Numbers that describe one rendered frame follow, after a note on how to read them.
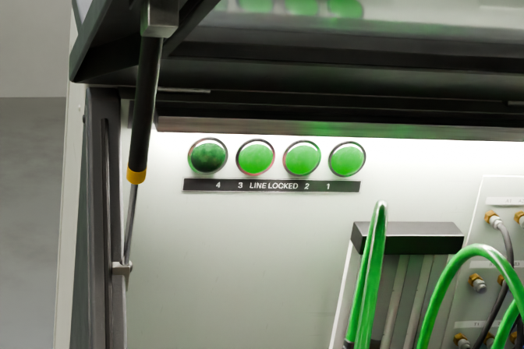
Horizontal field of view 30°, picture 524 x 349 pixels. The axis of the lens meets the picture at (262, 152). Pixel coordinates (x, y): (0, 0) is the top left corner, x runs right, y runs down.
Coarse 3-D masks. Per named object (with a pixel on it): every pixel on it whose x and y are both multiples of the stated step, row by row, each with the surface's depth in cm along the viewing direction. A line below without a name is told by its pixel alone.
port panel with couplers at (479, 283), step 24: (480, 192) 131; (504, 192) 132; (480, 216) 132; (504, 216) 133; (480, 240) 134; (480, 264) 136; (456, 288) 137; (480, 288) 134; (456, 312) 139; (480, 312) 140; (504, 312) 141; (456, 336) 140
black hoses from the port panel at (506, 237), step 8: (504, 232) 128; (504, 240) 128; (512, 256) 128; (512, 264) 128; (504, 280) 129; (504, 288) 129; (504, 296) 129; (496, 304) 130; (496, 312) 130; (488, 320) 131; (520, 320) 132; (488, 328) 131; (512, 328) 132; (520, 328) 132; (480, 336) 132; (520, 336) 132; (480, 344) 133; (520, 344) 132
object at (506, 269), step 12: (468, 252) 112; (480, 252) 109; (492, 252) 107; (456, 264) 115; (504, 264) 104; (444, 276) 117; (504, 276) 104; (516, 276) 103; (444, 288) 119; (516, 288) 102; (432, 300) 120; (516, 300) 101; (432, 312) 121; (432, 324) 122; (420, 336) 123; (420, 348) 124
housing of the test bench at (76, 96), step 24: (72, 0) 138; (72, 24) 137; (72, 48) 136; (72, 96) 136; (384, 96) 126; (72, 120) 135; (72, 144) 134; (72, 168) 133; (72, 192) 132; (72, 216) 131; (72, 240) 130; (72, 264) 128; (72, 288) 128
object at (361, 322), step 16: (384, 208) 102; (384, 224) 99; (368, 240) 117; (384, 240) 97; (368, 256) 119; (368, 272) 94; (368, 288) 93; (368, 304) 92; (352, 320) 125; (368, 320) 91; (352, 336) 125; (368, 336) 90
